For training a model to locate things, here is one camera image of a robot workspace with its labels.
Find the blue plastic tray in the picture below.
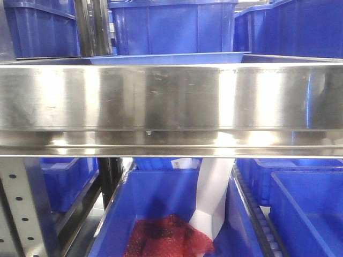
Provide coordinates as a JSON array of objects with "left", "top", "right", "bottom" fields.
[{"left": 87, "top": 52, "right": 246, "bottom": 65}]

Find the stainless steel shelf beam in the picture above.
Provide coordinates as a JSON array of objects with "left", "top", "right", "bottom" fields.
[{"left": 1, "top": 63, "right": 342, "bottom": 158}]

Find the grey perforated shelf upright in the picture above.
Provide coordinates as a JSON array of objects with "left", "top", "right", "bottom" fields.
[{"left": 1, "top": 157, "right": 61, "bottom": 256}]

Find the blue bin lower centre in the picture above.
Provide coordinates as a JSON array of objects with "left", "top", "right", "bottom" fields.
[{"left": 89, "top": 169, "right": 262, "bottom": 256}]

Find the blue bin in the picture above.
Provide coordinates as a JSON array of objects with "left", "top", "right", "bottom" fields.
[
  {"left": 270, "top": 171, "right": 342, "bottom": 256},
  {"left": 89, "top": 169, "right": 262, "bottom": 256},
  {"left": 40, "top": 157, "right": 98, "bottom": 212}
]

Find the blue crate upper centre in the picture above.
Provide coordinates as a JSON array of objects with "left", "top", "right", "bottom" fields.
[{"left": 108, "top": 1, "right": 238, "bottom": 55}]

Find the blue crate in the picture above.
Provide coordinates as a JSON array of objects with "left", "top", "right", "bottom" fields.
[
  {"left": 3, "top": 0, "right": 80, "bottom": 58},
  {"left": 233, "top": 1, "right": 342, "bottom": 58},
  {"left": 108, "top": 1, "right": 238, "bottom": 55}
]

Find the red mesh bag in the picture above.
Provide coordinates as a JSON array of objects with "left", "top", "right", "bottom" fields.
[{"left": 123, "top": 214, "right": 215, "bottom": 256}]

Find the blue bin lower left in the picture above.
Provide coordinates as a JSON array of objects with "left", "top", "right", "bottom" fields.
[{"left": 40, "top": 157, "right": 98, "bottom": 212}]

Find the blue bin lower right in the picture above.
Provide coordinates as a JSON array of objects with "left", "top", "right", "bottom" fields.
[{"left": 270, "top": 171, "right": 342, "bottom": 256}]

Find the blue crate upper left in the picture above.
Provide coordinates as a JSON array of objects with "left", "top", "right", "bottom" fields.
[{"left": 3, "top": 0, "right": 80, "bottom": 58}]

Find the blue crate upper right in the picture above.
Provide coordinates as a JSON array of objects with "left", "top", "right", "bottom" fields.
[{"left": 233, "top": 1, "right": 342, "bottom": 58}]

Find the black roller rail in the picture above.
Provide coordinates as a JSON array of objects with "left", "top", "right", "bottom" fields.
[{"left": 232, "top": 163, "right": 287, "bottom": 256}]

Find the black vertical shelf post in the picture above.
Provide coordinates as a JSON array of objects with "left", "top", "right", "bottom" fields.
[{"left": 73, "top": 0, "right": 113, "bottom": 57}]

